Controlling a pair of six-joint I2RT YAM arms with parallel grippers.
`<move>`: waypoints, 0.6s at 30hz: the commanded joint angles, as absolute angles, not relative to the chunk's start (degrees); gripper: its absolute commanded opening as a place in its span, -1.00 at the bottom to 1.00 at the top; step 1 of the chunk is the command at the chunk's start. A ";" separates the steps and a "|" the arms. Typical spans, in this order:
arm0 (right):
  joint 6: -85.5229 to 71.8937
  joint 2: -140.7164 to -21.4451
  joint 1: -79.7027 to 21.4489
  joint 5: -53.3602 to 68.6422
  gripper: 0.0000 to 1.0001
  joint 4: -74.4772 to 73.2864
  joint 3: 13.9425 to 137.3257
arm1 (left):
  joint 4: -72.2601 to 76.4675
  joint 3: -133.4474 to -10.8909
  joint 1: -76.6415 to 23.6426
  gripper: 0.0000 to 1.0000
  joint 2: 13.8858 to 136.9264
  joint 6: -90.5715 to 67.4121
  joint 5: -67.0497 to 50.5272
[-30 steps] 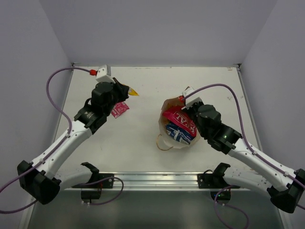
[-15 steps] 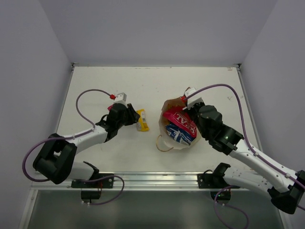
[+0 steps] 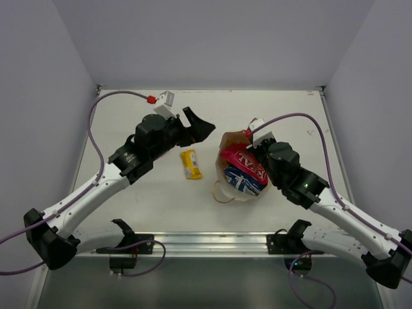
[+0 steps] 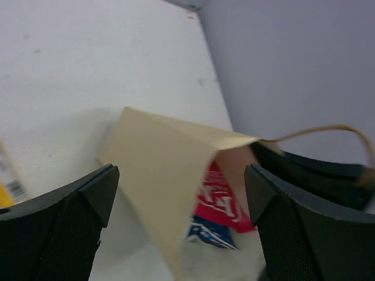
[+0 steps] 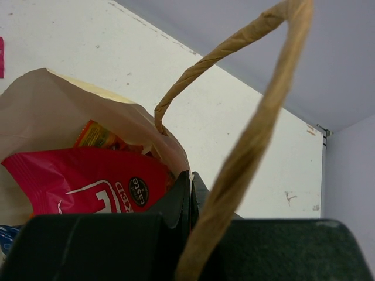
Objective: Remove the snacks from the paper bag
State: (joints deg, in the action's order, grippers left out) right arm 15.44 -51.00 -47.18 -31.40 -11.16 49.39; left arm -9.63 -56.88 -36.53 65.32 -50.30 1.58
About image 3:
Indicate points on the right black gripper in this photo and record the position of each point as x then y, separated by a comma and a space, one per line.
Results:
264, 144

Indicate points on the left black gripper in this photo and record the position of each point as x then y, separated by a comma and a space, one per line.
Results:
185, 129

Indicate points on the brown paper bag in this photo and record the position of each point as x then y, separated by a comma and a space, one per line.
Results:
222, 191

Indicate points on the large red snack bag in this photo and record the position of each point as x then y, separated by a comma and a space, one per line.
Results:
239, 156

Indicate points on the yellow snack packet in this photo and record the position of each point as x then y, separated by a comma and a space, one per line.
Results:
190, 165

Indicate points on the blue white snack bag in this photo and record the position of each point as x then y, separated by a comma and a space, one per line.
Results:
242, 182

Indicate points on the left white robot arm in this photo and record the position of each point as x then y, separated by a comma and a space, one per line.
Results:
50, 232

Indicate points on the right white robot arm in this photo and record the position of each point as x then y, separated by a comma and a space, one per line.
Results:
385, 251

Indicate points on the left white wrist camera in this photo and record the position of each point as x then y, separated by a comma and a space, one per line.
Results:
162, 105

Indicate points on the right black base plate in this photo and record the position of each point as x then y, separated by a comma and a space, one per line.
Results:
280, 242

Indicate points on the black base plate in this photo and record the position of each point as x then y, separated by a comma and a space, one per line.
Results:
280, 242
131, 244

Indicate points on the aluminium mounting rail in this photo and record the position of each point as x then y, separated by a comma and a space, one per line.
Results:
221, 244

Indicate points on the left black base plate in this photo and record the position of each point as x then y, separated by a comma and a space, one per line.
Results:
131, 244

